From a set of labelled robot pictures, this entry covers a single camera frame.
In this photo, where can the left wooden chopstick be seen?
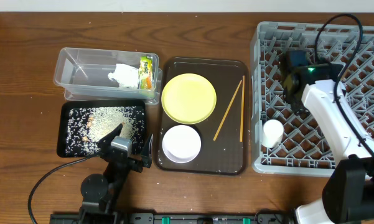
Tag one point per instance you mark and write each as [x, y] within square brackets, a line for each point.
[226, 112]

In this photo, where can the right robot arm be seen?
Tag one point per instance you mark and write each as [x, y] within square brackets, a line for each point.
[348, 196]

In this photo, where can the grey dishwasher rack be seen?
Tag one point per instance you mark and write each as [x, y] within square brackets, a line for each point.
[303, 149]

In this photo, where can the brown serving tray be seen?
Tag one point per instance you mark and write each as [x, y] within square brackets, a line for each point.
[227, 155]

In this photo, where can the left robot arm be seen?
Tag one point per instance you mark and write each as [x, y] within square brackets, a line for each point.
[101, 191]

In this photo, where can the clear plastic bin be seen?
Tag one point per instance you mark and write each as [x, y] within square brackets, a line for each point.
[84, 75]

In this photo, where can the white tissue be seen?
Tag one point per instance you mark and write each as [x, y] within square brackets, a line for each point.
[125, 75]

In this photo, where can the white bowl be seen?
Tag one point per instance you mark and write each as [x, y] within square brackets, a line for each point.
[181, 144]

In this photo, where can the black waste tray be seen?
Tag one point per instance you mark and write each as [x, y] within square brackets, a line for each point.
[88, 104]

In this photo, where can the right wooden chopstick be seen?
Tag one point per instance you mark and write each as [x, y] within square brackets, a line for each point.
[242, 108]

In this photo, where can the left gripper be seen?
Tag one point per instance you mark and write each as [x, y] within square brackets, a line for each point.
[132, 160]

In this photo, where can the yellow plate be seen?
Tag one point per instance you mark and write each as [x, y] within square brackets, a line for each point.
[188, 98]

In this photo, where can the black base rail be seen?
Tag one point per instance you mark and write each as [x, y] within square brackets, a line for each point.
[150, 218]

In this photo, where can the wooden chopstick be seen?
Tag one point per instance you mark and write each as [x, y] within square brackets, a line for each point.
[242, 108]
[226, 112]

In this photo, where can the white cup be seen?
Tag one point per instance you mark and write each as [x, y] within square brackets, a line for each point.
[272, 133]

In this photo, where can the green snack wrapper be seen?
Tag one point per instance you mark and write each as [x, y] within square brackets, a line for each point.
[145, 73]

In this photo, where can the spilled rice pile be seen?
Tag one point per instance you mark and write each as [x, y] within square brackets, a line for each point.
[85, 127]

